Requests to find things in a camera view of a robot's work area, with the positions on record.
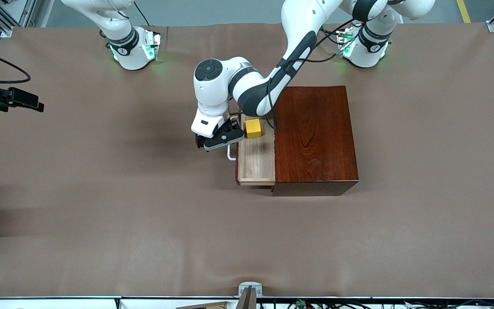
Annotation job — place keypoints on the yellow block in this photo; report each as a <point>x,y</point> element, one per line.
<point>253,128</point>

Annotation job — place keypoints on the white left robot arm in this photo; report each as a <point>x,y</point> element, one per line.
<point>247,86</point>

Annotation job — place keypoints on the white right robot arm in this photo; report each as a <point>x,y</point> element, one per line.
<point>127,43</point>

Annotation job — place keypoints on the dark red-brown wooden cabinet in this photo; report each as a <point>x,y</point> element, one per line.
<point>315,141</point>

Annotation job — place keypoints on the brown table cloth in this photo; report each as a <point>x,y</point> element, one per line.
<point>144,214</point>

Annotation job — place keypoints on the brown cardboard piece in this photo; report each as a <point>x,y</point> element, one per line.
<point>204,305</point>

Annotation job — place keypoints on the yellow floor tape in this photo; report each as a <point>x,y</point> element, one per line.
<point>464,10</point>

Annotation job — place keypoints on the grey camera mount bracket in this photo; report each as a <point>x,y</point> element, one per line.
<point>250,292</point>

